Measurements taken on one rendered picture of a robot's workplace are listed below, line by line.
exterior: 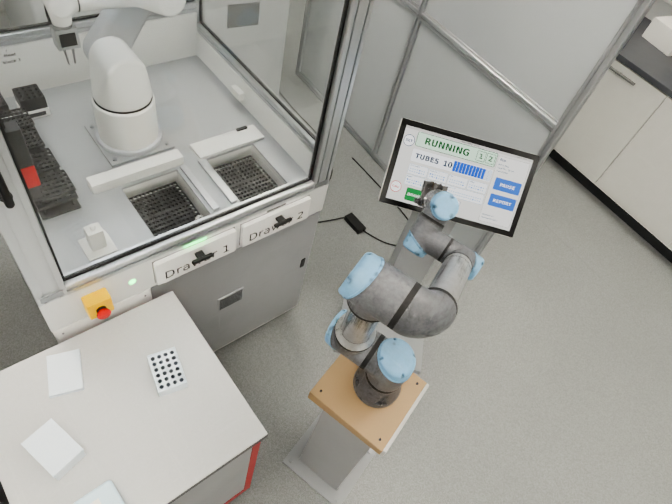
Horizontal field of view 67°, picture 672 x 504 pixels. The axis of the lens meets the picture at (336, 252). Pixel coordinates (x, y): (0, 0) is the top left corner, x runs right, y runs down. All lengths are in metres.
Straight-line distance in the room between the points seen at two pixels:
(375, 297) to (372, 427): 0.64
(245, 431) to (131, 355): 0.42
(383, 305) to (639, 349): 2.54
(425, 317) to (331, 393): 0.63
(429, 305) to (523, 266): 2.31
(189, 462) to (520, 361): 1.91
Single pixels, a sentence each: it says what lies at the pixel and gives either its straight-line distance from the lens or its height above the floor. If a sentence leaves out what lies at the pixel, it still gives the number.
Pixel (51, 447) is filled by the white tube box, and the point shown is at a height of 0.81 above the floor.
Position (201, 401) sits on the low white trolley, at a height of 0.76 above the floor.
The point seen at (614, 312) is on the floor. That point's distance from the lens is 3.49.
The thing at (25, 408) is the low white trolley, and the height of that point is 0.76.
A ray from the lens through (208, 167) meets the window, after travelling 1.49.
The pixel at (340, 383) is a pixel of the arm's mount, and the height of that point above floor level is 0.81.
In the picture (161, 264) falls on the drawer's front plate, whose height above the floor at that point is 0.92.
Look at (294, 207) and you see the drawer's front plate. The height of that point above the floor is 0.92.
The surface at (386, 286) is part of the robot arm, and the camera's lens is 1.04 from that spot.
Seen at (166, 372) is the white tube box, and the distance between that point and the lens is 1.62.
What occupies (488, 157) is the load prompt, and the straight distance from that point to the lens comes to 1.93.
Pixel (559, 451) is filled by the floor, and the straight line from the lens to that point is 2.83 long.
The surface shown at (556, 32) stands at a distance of 2.49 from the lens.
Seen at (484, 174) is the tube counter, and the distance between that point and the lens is 1.93.
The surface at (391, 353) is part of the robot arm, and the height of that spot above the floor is 1.03.
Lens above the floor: 2.26
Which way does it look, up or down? 51 degrees down
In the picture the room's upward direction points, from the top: 18 degrees clockwise
